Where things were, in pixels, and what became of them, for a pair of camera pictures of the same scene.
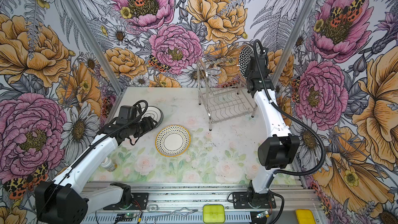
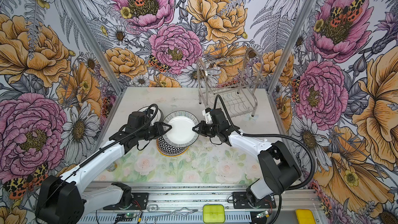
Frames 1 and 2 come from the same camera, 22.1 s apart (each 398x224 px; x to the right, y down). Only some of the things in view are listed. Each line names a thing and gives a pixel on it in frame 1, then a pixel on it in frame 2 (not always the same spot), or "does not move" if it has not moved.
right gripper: x=267 y=71 -> x=201 y=126
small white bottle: x=109 y=165 does not move
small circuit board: x=126 y=217 does not move
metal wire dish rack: x=222 y=90 does not move
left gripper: x=148 y=122 -> x=160 y=130
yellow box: x=306 y=216 does not move
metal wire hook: x=183 y=211 does not move
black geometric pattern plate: x=244 y=60 -> x=169 y=150
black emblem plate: x=155 y=113 does not move
